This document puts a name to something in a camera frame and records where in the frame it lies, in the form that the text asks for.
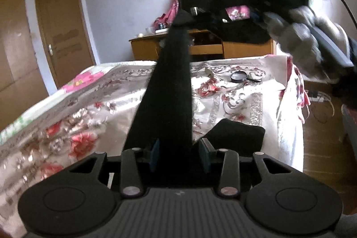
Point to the wooden desk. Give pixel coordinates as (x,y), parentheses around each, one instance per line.
(237,49)

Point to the black pants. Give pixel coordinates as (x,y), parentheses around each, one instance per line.
(170,87)

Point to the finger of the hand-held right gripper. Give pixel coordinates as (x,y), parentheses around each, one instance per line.
(207,16)

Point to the beige floral bedspread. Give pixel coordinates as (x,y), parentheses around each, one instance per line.
(83,115)

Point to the white power strip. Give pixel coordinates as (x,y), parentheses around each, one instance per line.
(315,96)

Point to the wooden wardrobe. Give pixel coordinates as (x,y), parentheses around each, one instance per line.
(11,59)

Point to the black magnifying glass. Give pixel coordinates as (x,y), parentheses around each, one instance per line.
(238,76)

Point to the black cloth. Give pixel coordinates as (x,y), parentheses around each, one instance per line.
(245,31)

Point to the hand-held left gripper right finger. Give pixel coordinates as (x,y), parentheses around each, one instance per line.
(205,157)

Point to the person's right hand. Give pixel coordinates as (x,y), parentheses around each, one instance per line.
(295,37)

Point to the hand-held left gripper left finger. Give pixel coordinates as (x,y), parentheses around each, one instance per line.
(154,157)

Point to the wooden door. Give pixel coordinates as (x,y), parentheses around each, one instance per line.
(64,37)

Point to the pink floral cloth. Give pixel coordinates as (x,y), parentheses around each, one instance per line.
(237,12)

